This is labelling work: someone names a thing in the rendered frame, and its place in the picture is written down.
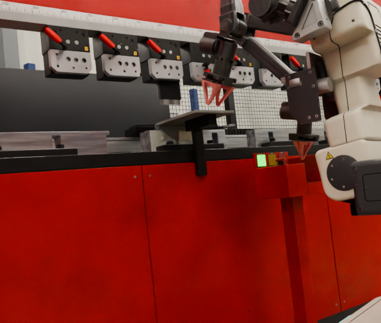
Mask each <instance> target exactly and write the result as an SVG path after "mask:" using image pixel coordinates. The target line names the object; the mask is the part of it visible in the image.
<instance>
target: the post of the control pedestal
mask: <svg viewBox="0 0 381 323"><path fill-rule="evenodd" d="M280 201H281V208H282V218H283V224H284V234H285V240H286V251H287V256H288V267H289V277H290V283H291V293H292V299H293V309H294V315H295V323H318V322H317V316H316V306H315V300H314V290H313V285H312V274H311V264H310V259H309V248H308V243H307V233H306V227H305V217H304V207H303V201H302V196H297V197H287V198H280Z"/></svg>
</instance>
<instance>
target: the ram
mask: <svg viewBox="0 0 381 323"><path fill-rule="evenodd" d="M0 1H8V2H13V3H22V4H30V5H35V6H44V7H49V8H57V9H62V10H71V11H76V12H85V13H93V14H98V15H107V16H112V17H120V18H125V19H133V20H138V21H147V22H155V23H160V24H169V25H174V26H182V27H187V28H196V29H204V30H209V31H218V32H220V21H219V16H220V0H0ZM372 1H373V2H374V3H376V4H377V5H379V6H380V7H381V0H372ZM47 25H53V26H63V27H69V28H79V29H87V30H88V36H89V38H93V37H94V36H96V35H97V34H98V33H100V32H101V31H105V32H111V33H121V34H127V35H136V37H137V43H139V42H141V41H142V40H144V39H146V38H147V37H153V38H164V39H169V40H179V44H180V47H181V46H183V45H184V44H187V43H188V42H195V43H199V42H200V39H201V38H202V37H200V36H195V35H185V34H180V33H171V32H165V31H156V30H151V29H141V28H132V27H127V26H117V25H112V24H103V23H97V22H88V21H79V20H73V19H64V18H59V17H50V16H44V15H35V14H29V13H20V12H11V11H5V10H0V28H7V29H18V30H24V31H36V32H41V31H42V30H43V29H44V28H45V27H46V26H47ZM255 37H259V38H267V39H272V40H281V41H286V42H294V43H298V42H295V41H293V40H292V36H289V35H282V34H278V33H271V32H267V31H259V30H256V31H255ZM263 46H265V48H267V49H268V50H269V51H270V52H275V53H281V56H284V55H287V54H295V55H301V56H306V54H305V53H306V52H311V53H314V54H317V53H315V52H314V51H306V50H301V49H292V48H287V47H277V46H268V45H263ZM317 55H320V54H317ZM320 56H321V55H320Z"/></svg>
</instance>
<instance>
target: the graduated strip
mask: <svg viewBox="0 0 381 323"><path fill-rule="evenodd" d="M0 10H5V11H11V12H20V13H29V14H35V15H44V16H50V17H59V18H64V19H73V20H79V21H88V22H97V23H103V24H112V25H117V26H127V27H132V28H141V29H151V30H156V31H165V32H171V33H180V34H185V35H195V36H200V37H203V35H204V33H205V32H212V33H219V32H218V31H209V30H204V29H196V28H187V27H182V26H174V25H169V24H160V23H155V22H147V21H138V20H133V19H125V18H120V17H112V16H107V15H98V14H93V13H85V12H76V11H71V10H62V9H57V8H49V7H44V6H35V5H30V4H22V3H13V2H8V1H0ZM256 38H257V39H258V40H259V41H260V43H262V45H268V46H277V47H287V48H292V49H301V50H306V51H313V50H312V47H311V45H308V44H299V43H294V42H286V41H281V40H272V39H267V38H259V37H256Z"/></svg>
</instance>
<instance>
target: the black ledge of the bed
mask: <svg viewBox="0 0 381 323"><path fill-rule="evenodd" d="M328 147H330V146H329V144H316V145H312V146H311V148H310V149H309V150H308V152H307V154H316V153H317V152H318V151H319V150H321V149H325V148H328ZM279 152H288V156H296V155H299V153H298V151H297V149H296V147H295V145H287V146H271V147H242V148H226V149H205V156H206V161H212V160H233V159H244V158H253V154H254V153H279ZM194 161H195V159H194V153H193V150H182V151H153V152H137V153H108V154H78V155H63V156H34V157H18V158H0V174H2V173H14V172H34V171H45V170H65V169H86V168H97V167H118V166H129V165H149V164H160V163H181V162H194Z"/></svg>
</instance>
